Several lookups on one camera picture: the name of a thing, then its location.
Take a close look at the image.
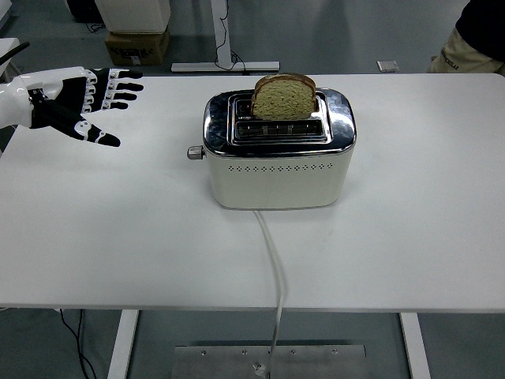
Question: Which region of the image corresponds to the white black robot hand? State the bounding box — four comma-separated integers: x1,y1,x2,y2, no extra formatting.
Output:
0,66,144,148

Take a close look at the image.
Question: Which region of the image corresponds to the cream chrome two-slot toaster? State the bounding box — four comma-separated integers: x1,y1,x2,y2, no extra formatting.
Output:
186,87,357,211

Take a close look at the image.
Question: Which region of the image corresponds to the small white side table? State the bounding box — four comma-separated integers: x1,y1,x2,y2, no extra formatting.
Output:
0,37,21,84

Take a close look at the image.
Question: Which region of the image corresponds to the brown cardboard box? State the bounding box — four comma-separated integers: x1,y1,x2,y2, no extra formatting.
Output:
104,27,171,67

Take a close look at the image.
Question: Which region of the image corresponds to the black box on floor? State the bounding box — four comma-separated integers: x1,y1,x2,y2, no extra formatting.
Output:
65,0,104,24

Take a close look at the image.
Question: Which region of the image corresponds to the white box-shaped appliance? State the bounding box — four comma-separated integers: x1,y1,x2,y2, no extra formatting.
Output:
93,0,171,35

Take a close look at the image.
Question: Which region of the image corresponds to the white desk leg with foot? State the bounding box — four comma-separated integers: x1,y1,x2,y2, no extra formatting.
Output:
170,0,280,73

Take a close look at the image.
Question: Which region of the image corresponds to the brown bread slice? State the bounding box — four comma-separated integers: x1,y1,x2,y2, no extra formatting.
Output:
250,73,317,122

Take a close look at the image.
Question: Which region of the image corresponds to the white table leg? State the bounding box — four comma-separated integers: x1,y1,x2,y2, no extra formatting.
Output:
398,312,432,379
106,310,140,379

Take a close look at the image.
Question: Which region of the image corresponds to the grey metal plate with screws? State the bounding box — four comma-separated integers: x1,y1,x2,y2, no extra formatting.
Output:
172,344,370,379

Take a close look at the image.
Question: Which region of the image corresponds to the person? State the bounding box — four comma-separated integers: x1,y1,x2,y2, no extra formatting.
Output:
428,0,505,78

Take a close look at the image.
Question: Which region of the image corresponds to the black cable at desk leg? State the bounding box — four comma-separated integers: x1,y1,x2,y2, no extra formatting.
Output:
214,0,252,76

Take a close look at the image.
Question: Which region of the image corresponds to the thin black cable under table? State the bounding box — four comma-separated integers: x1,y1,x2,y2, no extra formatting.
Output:
76,309,88,379
58,309,98,379

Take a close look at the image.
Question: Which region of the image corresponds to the white toaster power cable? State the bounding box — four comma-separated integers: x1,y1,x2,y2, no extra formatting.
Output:
252,209,291,374

